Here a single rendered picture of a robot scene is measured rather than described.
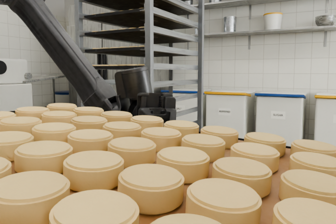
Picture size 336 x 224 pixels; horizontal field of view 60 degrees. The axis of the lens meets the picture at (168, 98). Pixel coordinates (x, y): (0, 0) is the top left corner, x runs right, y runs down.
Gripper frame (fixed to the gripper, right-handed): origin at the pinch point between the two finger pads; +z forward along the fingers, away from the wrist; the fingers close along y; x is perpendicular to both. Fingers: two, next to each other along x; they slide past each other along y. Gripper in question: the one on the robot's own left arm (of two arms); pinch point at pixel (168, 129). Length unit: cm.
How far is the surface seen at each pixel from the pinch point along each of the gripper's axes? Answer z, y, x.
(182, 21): -117, -38, -46
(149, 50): -89, -19, -19
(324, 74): -250, -14, -293
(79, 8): -122, -40, 11
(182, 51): -117, -21, -46
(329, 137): -198, 55, -253
